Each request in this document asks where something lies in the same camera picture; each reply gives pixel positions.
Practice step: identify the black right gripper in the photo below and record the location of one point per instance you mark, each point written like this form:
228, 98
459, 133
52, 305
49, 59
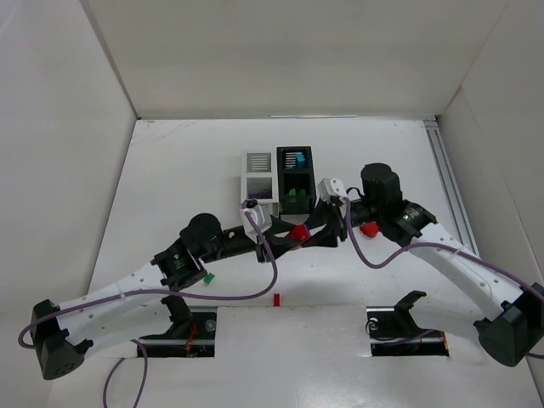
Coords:
337, 223

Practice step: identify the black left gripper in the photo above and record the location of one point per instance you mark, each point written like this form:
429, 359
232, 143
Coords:
262, 249

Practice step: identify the red and purple lego brick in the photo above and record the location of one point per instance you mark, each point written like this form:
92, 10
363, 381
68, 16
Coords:
299, 233

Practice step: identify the green rounded lego brick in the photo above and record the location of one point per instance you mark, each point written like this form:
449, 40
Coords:
296, 190

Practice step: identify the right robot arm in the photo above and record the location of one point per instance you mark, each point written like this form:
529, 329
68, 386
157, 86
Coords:
506, 314

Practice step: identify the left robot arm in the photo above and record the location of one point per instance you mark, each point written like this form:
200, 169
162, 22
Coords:
152, 299

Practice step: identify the red oval lego piece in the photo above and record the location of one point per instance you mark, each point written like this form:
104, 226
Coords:
370, 230

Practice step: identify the black slotted container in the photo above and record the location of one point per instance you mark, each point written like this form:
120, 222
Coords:
289, 173

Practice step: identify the white slotted container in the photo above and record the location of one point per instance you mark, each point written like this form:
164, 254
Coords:
259, 172

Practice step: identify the small green lego plate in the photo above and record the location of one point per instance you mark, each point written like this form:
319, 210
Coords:
209, 278

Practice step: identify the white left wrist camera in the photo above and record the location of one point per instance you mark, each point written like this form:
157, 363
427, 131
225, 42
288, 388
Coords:
253, 214

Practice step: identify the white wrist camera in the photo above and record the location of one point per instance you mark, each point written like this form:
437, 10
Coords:
332, 191
253, 214

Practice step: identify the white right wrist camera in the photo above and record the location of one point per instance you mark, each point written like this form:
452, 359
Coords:
332, 191

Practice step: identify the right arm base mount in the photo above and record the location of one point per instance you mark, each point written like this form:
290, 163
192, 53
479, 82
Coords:
394, 333

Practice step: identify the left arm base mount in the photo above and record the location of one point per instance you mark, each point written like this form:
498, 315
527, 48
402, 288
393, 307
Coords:
190, 335

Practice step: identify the aluminium rail right side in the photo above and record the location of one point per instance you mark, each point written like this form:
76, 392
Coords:
452, 193

